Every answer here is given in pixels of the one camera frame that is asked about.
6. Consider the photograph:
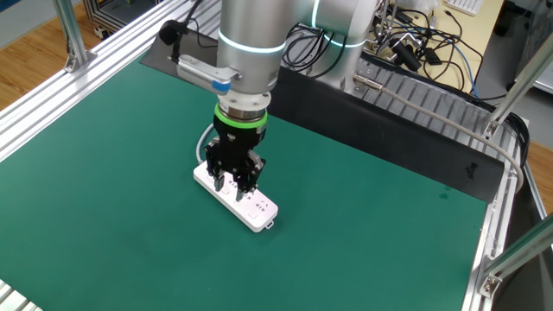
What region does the black rubber strip mat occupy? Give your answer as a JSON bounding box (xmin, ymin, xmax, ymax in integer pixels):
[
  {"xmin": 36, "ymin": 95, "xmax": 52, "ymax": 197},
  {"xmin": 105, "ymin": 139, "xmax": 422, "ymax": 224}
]
[{"xmin": 138, "ymin": 41, "xmax": 505, "ymax": 204}]

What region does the black white striped cart frame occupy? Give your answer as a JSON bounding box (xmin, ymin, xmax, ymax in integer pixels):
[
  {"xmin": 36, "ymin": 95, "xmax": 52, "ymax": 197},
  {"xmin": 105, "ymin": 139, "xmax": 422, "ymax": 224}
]
[{"xmin": 81, "ymin": 0, "xmax": 165, "ymax": 40}]

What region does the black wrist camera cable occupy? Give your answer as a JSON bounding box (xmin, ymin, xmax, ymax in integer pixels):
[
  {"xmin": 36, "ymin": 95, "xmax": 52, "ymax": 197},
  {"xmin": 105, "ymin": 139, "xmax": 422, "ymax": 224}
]
[{"xmin": 157, "ymin": 0, "xmax": 219, "ymax": 66}]

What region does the white computer keyboard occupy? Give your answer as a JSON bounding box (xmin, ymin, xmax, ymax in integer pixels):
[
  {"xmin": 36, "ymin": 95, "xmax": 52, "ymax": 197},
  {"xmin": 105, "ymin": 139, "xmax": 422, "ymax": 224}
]
[{"xmin": 444, "ymin": 0, "xmax": 485, "ymax": 17}]

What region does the grey braided hose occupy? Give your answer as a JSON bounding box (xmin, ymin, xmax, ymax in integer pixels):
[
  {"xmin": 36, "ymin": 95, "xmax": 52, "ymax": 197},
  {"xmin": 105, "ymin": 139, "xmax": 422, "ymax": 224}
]
[{"xmin": 353, "ymin": 73, "xmax": 524, "ymax": 194}]

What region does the black cable bundle on rail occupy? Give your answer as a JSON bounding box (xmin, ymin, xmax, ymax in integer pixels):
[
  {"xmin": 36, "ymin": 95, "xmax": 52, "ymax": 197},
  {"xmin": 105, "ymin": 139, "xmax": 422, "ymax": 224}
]
[{"xmin": 503, "ymin": 111, "xmax": 531, "ymax": 170}]

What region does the green table mat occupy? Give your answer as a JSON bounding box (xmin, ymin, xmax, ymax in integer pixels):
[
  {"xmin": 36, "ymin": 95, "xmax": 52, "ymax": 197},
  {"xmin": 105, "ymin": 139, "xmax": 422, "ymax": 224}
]
[{"xmin": 0, "ymin": 55, "xmax": 489, "ymax": 311}]

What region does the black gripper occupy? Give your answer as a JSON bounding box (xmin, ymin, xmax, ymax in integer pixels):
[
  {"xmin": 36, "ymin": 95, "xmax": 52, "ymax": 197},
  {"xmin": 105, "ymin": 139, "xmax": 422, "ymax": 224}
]
[{"xmin": 203, "ymin": 122, "xmax": 265, "ymax": 203}]

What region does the black robot base cable bundle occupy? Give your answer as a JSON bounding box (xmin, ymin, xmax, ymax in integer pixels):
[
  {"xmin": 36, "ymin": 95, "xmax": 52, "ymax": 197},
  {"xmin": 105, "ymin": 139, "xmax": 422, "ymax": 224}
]
[{"xmin": 280, "ymin": 23, "xmax": 349, "ymax": 81}]

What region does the white power strip cord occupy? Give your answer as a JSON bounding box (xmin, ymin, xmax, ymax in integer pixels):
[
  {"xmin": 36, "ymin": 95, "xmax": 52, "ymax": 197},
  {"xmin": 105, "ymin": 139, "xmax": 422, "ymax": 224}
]
[{"xmin": 194, "ymin": 123, "xmax": 216, "ymax": 165}]

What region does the beige desk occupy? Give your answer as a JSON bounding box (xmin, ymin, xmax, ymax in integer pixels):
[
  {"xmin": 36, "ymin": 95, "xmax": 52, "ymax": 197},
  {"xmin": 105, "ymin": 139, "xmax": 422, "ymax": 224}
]
[{"xmin": 425, "ymin": 0, "xmax": 505, "ymax": 98}]

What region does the aluminium profile side rail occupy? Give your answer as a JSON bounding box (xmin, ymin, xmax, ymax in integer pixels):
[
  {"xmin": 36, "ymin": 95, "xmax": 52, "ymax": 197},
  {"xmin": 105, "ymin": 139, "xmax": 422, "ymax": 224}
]
[
  {"xmin": 0, "ymin": 0, "xmax": 221, "ymax": 163},
  {"xmin": 460, "ymin": 107, "xmax": 526, "ymax": 311}
]

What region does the blue cable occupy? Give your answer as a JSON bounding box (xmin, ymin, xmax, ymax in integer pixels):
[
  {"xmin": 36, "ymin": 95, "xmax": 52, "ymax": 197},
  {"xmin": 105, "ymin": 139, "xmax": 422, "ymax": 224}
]
[{"xmin": 451, "ymin": 42, "xmax": 481, "ymax": 99}]

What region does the white four-socket power strip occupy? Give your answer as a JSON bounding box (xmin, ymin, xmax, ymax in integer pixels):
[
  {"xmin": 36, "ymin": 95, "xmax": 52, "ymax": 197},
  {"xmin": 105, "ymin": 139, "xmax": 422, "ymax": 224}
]
[{"xmin": 192, "ymin": 160, "xmax": 280, "ymax": 234}]

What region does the aluminium frame post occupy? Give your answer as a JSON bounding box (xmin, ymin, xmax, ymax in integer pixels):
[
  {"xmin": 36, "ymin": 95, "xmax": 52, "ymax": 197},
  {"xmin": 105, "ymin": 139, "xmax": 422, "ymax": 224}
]
[
  {"xmin": 52, "ymin": 0, "xmax": 99, "ymax": 73},
  {"xmin": 482, "ymin": 32, "xmax": 553, "ymax": 140},
  {"xmin": 477, "ymin": 215, "xmax": 553, "ymax": 299}
]

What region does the silver blue wrist camera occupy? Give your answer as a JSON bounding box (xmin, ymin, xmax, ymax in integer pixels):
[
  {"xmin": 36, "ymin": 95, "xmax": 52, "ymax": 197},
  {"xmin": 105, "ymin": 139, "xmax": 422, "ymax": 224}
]
[{"xmin": 175, "ymin": 54, "xmax": 241, "ymax": 95}]

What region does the black desk cable tangle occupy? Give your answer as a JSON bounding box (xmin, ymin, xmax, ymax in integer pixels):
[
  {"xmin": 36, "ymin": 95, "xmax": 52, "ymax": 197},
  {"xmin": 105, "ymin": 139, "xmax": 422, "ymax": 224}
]
[{"xmin": 379, "ymin": 0, "xmax": 485, "ymax": 94}]

